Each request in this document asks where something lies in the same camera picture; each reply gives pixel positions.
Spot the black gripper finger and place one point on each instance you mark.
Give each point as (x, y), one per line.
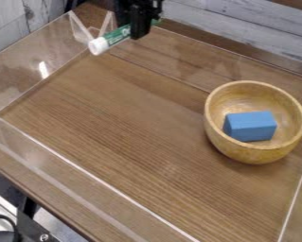
(140, 22)
(122, 17)

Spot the clear acrylic corner bracket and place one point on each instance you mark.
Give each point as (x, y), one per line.
(86, 34)

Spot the green Expo marker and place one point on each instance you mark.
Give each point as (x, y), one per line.
(109, 38)

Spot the black metal table frame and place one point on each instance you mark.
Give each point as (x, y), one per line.
(29, 230)

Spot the blue rectangular block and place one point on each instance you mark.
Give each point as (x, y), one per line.
(250, 126)

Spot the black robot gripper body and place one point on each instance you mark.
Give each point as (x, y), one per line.
(151, 6)

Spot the brown wooden bowl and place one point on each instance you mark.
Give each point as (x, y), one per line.
(254, 96)

